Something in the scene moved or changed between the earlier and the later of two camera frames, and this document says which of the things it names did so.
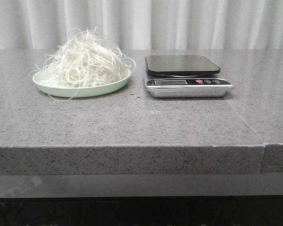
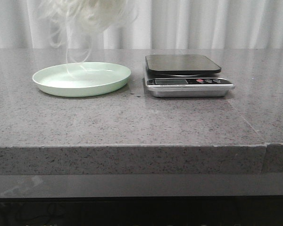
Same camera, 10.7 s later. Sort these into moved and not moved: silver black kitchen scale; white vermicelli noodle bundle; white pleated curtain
Moved: white vermicelli noodle bundle
Not moved: white pleated curtain; silver black kitchen scale
